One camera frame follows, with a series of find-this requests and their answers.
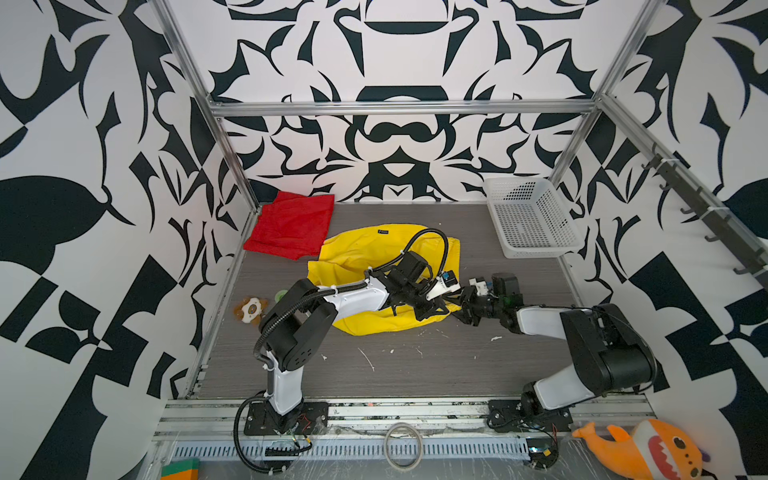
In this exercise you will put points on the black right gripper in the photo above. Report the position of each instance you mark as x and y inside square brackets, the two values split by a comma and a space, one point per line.
[470, 295]

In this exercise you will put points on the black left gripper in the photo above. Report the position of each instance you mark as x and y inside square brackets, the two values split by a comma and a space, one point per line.
[434, 308]

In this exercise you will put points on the yellow shorts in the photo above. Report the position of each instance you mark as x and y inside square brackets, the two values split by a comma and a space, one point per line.
[345, 257]

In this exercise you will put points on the red shorts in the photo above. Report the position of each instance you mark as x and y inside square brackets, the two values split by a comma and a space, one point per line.
[293, 226]

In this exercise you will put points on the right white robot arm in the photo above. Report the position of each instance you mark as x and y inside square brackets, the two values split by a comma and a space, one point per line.
[607, 354]

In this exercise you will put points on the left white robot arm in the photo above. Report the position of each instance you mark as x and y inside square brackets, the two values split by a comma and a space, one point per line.
[294, 328]

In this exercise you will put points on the white plastic basket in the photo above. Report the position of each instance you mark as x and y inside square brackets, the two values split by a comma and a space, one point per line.
[530, 218]

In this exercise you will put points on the brown white paw toy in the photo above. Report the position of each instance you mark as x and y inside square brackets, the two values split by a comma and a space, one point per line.
[250, 310]

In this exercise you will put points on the orange shark plush toy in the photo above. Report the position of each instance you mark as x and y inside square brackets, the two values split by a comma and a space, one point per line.
[653, 449]

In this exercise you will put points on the green orange block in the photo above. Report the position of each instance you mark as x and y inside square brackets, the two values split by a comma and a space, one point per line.
[187, 469]

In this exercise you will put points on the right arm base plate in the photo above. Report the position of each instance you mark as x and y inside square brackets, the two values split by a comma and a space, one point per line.
[526, 414]

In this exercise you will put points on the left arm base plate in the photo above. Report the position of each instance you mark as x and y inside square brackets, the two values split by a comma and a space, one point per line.
[261, 419]

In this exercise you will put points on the aluminium frame crossbar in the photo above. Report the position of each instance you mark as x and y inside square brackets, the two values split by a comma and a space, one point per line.
[449, 107]

